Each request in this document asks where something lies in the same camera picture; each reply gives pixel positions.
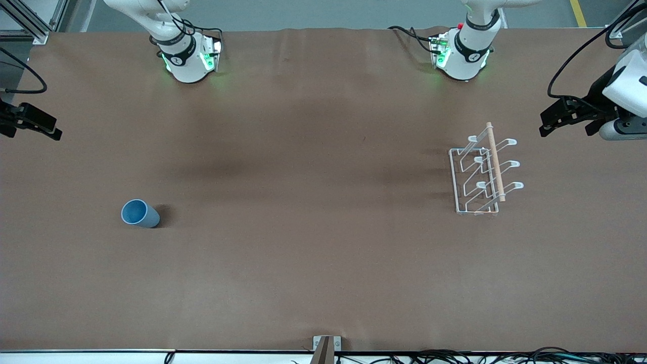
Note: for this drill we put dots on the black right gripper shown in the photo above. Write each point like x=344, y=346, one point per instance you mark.
x=10, y=117

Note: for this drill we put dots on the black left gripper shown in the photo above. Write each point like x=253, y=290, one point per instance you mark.
x=593, y=99

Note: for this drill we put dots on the blue plastic cup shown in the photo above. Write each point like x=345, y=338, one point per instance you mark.
x=141, y=215

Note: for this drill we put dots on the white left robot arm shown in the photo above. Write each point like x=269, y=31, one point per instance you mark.
x=465, y=63

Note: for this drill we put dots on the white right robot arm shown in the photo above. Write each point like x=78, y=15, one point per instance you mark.
x=187, y=68

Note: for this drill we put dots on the brown table cover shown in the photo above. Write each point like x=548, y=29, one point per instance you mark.
x=303, y=227

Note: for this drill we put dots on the aluminium profile frame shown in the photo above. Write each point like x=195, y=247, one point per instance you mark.
x=35, y=28

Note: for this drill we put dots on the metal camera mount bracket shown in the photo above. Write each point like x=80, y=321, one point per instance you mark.
x=326, y=349

